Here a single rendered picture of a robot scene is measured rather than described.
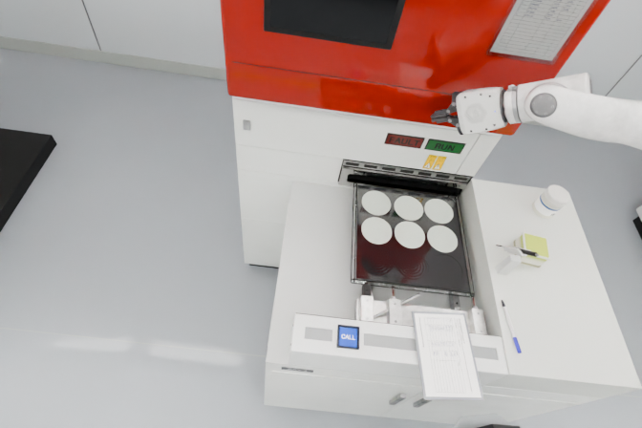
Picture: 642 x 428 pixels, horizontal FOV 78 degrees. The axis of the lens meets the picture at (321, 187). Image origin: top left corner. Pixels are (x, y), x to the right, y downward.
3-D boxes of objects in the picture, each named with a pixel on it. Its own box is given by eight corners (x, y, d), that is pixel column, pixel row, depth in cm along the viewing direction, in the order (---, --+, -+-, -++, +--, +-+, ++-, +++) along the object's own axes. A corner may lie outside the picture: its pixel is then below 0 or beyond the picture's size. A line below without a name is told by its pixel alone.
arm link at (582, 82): (518, 125, 86) (526, 119, 93) (591, 117, 78) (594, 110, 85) (514, 86, 84) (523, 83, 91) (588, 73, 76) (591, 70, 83)
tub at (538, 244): (511, 242, 123) (523, 230, 118) (535, 247, 123) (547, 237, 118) (513, 263, 119) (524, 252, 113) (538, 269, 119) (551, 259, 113)
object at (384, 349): (290, 329, 114) (294, 312, 103) (478, 351, 117) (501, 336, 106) (287, 364, 108) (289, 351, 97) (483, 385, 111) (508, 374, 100)
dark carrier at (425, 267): (357, 185, 138) (357, 184, 138) (454, 199, 140) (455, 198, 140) (355, 278, 118) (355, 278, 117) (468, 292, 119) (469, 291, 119)
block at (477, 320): (467, 310, 117) (472, 308, 115) (479, 312, 117) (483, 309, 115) (472, 338, 112) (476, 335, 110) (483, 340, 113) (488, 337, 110)
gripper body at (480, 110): (503, 86, 86) (452, 96, 93) (510, 132, 89) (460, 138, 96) (510, 79, 92) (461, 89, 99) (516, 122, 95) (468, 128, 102)
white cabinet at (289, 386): (282, 274, 211) (291, 181, 146) (459, 295, 216) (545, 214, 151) (262, 412, 172) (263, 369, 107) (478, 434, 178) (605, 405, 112)
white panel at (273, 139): (238, 167, 146) (232, 79, 114) (455, 197, 150) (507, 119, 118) (237, 174, 144) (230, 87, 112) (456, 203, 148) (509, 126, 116)
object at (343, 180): (338, 181, 144) (342, 164, 137) (456, 197, 147) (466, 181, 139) (337, 184, 143) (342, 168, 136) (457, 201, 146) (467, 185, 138)
